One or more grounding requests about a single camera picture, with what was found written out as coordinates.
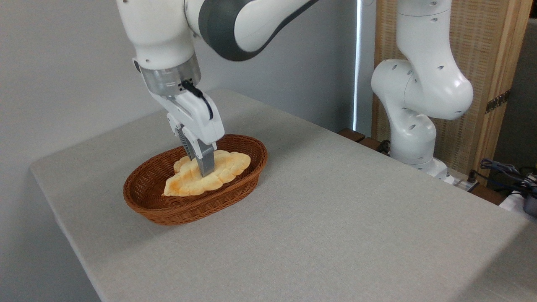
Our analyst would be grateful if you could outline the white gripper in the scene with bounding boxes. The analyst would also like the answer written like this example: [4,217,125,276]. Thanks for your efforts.
[149,86,225,177]

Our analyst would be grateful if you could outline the long lobed bread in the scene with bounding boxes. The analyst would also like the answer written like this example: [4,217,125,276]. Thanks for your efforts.
[163,150,251,197]

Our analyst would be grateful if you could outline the round bread bun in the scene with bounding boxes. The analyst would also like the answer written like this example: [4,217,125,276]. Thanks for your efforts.
[173,157,192,175]

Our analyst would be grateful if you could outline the brown wicker basket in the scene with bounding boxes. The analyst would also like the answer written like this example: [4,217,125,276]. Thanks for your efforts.
[123,134,268,226]

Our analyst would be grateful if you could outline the wooden woven folding screen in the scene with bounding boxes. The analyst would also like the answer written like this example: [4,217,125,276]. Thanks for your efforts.
[371,0,533,186]

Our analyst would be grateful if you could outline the metal screen hinge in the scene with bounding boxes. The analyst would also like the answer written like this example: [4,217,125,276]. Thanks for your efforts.
[485,89,512,114]

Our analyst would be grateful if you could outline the white cloth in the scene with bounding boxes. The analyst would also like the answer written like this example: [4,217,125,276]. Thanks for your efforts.
[498,190,537,224]

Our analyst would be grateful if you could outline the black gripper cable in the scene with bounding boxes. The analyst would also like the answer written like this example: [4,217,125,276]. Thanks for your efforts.
[180,80,214,121]

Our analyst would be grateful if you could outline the black cable bundle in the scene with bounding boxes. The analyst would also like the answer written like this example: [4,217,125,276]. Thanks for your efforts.
[480,158,537,194]

